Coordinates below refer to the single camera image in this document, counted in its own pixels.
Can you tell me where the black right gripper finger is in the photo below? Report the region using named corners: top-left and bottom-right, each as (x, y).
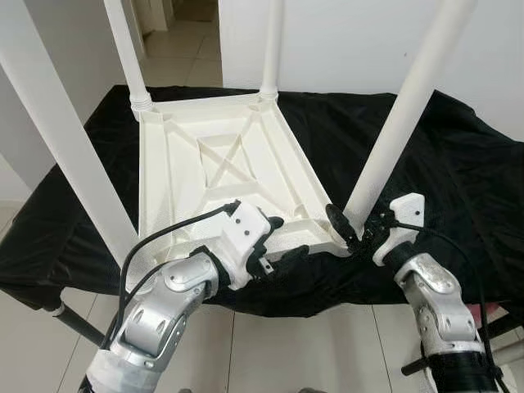
top-left (326, 203), bottom-right (362, 251)

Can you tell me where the white plastic children table top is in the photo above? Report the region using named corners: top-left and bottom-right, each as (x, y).
top-left (123, 90), bottom-right (363, 283)

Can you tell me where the white plastic table leg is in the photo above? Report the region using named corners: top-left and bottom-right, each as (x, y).
top-left (102, 0), bottom-right (155, 117)
top-left (259, 0), bottom-right (286, 104)
top-left (0, 0), bottom-right (145, 271)
top-left (342, 0), bottom-right (479, 238)

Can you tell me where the black fabric table cover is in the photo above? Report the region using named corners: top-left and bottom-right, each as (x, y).
top-left (0, 86), bottom-right (524, 318)

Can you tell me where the pink plastic stool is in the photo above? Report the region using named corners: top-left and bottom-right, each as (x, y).
top-left (467, 301), bottom-right (506, 328)

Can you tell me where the white metal bar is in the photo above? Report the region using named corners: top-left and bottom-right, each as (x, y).
top-left (491, 340), bottom-right (524, 366)

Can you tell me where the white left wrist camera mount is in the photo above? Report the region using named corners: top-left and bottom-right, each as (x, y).
top-left (215, 201), bottom-right (275, 289)

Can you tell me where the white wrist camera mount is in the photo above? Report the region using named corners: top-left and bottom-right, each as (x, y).
top-left (373, 193), bottom-right (427, 267)
top-left (215, 201), bottom-right (275, 289)

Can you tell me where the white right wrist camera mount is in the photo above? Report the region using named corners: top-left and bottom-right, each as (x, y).
top-left (373, 193), bottom-right (427, 267)

